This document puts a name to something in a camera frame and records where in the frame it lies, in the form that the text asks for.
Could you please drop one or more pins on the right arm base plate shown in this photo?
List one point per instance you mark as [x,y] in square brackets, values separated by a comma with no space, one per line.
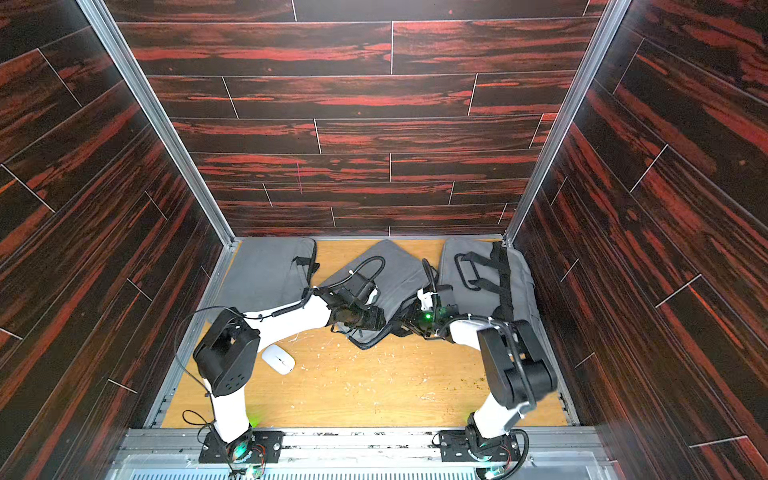
[456,447]

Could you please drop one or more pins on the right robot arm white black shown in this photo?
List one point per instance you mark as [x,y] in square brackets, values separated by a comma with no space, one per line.
[516,368]

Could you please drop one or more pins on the grey laptop sleeve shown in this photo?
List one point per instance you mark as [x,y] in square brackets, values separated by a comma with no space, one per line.
[397,285]

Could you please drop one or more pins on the grey bag with straps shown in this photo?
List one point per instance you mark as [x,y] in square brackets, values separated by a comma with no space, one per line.
[491,280]

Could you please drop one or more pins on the aluminium corner post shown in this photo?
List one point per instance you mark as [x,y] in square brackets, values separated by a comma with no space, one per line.
[606,29]
[112,39]

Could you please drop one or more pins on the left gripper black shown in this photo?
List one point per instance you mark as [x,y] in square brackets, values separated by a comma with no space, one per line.
[376,319]

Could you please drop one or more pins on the grey laptop bag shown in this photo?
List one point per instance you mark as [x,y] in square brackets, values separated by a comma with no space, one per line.
[268,273]

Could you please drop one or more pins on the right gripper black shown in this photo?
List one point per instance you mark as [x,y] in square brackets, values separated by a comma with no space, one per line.
[411,321]

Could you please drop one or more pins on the left aluminium corner post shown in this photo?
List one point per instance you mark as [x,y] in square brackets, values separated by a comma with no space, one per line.
[112,39]

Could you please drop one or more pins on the left white mouse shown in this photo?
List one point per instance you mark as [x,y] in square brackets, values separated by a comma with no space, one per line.
[278,359]

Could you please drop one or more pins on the front aluminium rail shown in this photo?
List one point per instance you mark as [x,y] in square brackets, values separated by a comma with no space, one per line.
[359,453]

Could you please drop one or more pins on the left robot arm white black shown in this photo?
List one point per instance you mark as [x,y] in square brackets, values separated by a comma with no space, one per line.
[227,353]

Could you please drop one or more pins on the right aluminium corner post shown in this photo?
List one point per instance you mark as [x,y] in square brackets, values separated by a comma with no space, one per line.
[606,29]

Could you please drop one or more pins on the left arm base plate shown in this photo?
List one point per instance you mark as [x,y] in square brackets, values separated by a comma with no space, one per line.
[253,447]

